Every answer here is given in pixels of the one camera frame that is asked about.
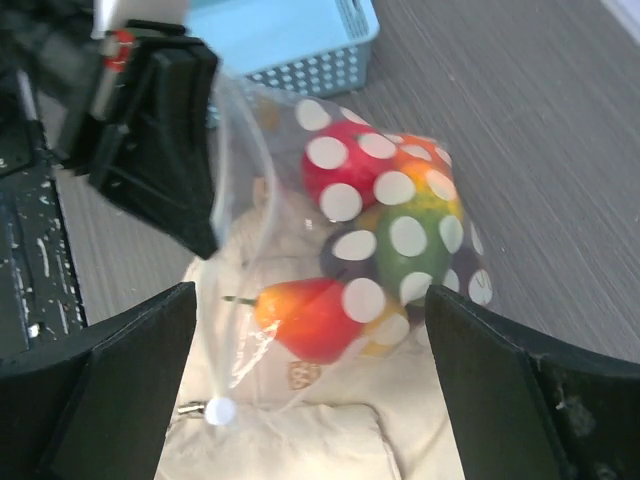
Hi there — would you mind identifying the black paint-chipped base rail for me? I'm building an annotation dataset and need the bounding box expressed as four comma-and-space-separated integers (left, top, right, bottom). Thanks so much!
1, 166, 87, 358

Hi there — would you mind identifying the red yellow fake pear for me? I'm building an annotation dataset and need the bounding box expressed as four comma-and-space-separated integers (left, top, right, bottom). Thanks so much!
223, 277, 387, 365

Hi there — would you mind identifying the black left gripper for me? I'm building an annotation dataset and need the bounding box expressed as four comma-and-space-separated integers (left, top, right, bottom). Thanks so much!
1, 1, 218, 258

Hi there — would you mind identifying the clear polka dot zip bag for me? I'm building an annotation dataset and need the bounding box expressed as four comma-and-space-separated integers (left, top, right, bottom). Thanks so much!
207, 74, 494, 426

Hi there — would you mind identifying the dark purple fake plum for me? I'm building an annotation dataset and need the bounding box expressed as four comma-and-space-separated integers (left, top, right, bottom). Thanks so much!
319, 227, 378, 282

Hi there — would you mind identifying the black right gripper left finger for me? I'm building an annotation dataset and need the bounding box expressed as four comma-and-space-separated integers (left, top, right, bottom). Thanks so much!
1, 282, 196, 480

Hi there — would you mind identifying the red fake apple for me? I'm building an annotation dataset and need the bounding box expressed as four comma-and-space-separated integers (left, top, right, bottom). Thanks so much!
301, 121, 417, 222

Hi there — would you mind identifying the light blue plastic basket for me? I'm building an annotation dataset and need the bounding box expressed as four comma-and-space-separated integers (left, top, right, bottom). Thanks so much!
186, 0, 380, 98

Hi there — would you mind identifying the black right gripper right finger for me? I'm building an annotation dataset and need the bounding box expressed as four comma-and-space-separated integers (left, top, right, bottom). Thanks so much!
425, 286, 639, 480

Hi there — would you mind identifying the beige folded fabric garment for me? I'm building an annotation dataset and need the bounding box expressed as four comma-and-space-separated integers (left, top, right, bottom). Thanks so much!
156, 178, 463, 479

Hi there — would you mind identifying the orange fake fruit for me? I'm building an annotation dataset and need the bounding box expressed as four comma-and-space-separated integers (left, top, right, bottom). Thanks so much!
357, 132, 464, 231

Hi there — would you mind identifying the green fake fruit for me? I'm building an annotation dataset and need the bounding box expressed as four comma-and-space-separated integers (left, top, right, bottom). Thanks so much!
375, 205, 464, 305

